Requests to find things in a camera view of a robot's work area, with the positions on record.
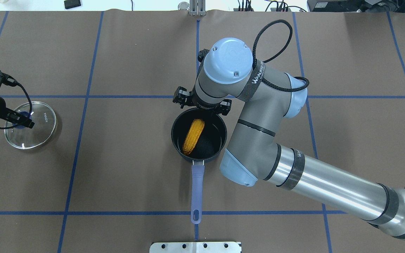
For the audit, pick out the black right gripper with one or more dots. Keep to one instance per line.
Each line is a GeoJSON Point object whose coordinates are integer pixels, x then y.
{"type": "Point", "coordinates": [181, 97]}

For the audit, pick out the yellow corn cob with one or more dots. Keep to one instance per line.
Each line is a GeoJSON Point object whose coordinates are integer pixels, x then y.
{"type": "Point", "coordinates": [193, 135]}

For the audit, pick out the dark blue saucepan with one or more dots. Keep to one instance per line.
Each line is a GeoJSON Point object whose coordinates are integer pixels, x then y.
{"type": "Point", "coordinates": [209, 146]}

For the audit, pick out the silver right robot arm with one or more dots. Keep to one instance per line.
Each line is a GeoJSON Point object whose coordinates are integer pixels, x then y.
{"type": "Point", "coordinates": [241, 102]}

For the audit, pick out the small silver metal cup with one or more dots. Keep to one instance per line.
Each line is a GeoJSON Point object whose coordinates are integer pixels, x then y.
{"type": "Point", "coordinates": [183, 6]}

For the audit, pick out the small black square sensor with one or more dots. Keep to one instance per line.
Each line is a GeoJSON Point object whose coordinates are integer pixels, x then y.
{"type": "Point", "coordinates": [69, 4]}

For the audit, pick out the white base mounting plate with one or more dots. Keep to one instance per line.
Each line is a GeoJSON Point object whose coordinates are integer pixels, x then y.
{"type": "Point", "coordinates": [196, 247]}

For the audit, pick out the aluminium frame post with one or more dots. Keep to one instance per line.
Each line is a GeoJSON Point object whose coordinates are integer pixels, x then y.
{"type": "Point", "coordinates": [197, 8]}

